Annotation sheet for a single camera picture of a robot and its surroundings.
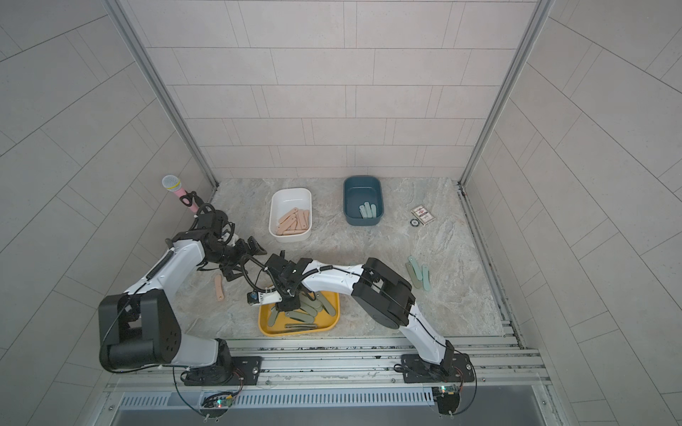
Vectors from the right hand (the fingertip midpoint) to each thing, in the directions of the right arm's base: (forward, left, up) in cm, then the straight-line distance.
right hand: (280, 301), depth 85 cm
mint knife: (+33, -30, +3) cm, 45 cm away
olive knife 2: (-4, -10, +2) cm, 11 cm away
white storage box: (+39, +3, +6) cm, 40 cm away
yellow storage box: (-4, -13, +2) cm, 14 cm away
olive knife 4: (-6, -7, +1) cm, 9 cm away
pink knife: (+30, -4, +4) cm, 30 cm away
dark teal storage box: (+44, -29, +4) cm, 53 cm away
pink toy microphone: (+30, +32, +27) cm, 51 cm away
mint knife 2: (+34, -31, +2) cm, 47 cm away
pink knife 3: (+25, -3, +4) cm, 25 cm away
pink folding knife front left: (+6, +21, +3) cm, 22 cm away
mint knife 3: (+34, -34, +2) cm, 48 cm away
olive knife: (-2, -15, +1) cm, 15 cm away
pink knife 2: (+30, -7, +4) cm, 31 cm away
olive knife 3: (-5, +1, +2) cm, 6 cm away
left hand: (+12, +5, +10) cm, 16 cm away
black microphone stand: (+30, +32, +19) cm, 48 cm away
